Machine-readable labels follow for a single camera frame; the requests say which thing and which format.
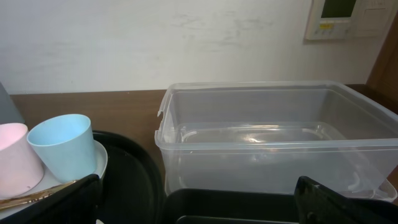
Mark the pink cup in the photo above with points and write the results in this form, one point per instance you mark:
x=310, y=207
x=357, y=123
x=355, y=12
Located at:
x=21, y=168

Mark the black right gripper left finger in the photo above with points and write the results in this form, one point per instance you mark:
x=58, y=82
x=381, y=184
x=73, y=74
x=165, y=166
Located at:
x=76, y=203

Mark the blue cup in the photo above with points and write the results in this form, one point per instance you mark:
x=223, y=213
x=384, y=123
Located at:
x=65, y=145

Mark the white wall control panel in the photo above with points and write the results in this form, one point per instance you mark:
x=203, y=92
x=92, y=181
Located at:
x=344, y=19

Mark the clear plastic bin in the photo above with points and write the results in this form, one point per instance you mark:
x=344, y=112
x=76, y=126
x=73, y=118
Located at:
x=262, y=136

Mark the round black tray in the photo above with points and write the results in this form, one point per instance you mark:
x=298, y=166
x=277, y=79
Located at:
x=132, y=183

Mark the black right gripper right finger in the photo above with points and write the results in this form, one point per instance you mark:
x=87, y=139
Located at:
x=318, y=204

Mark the gold brown snack wrapper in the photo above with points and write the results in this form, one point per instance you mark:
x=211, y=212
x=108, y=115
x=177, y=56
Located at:
x=34, y=197

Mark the black rectangular tray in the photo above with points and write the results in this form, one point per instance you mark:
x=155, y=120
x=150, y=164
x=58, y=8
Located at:
x=217, y=206

